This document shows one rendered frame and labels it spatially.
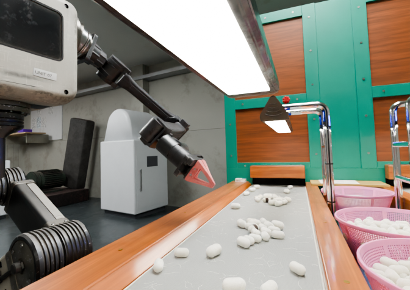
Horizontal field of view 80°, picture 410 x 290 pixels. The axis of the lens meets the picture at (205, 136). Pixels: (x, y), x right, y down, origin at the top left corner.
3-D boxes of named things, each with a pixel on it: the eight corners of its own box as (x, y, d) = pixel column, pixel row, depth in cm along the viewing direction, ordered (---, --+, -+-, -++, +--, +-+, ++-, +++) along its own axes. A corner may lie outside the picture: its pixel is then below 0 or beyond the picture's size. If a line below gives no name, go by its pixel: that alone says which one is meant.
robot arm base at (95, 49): (71, 63, 94) (81, 38, 98) (89, 74, 100) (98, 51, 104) (85, 58, 90) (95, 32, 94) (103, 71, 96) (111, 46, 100)
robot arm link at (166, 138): (150, 146, 71) (161, 130, 71) (161, 149, 77) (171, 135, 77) (166, 160, 69) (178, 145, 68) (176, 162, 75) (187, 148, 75)
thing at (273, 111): (259, 121, 72) (258, 96, 72) (276, 132, 130) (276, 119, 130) (288, 119, 69) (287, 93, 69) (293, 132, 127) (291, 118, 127)
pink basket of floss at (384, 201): (366, 226, 86) (364, 199, 86) (308, 210, 111) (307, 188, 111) (412, 217, 96) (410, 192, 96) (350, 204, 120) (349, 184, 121)
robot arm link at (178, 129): (168, 134, 115) (183, 118, 115) (176, 143, 115) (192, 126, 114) (132, 136, 73) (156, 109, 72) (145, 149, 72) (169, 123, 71)
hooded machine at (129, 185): (170, 209, 408) (168, 110, 418) (136, 220, 343) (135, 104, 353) (133, 204, 450) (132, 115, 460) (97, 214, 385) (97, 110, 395)
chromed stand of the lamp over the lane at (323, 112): (279, 227, 88) (273, 104, 90) (282, 213, 107) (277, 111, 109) (338, 232, 81) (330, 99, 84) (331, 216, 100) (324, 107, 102)
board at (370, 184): (311, 185, 123) (311, 183, 123) (310, 182, 137) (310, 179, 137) (390, 187, 111) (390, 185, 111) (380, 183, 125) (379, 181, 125)
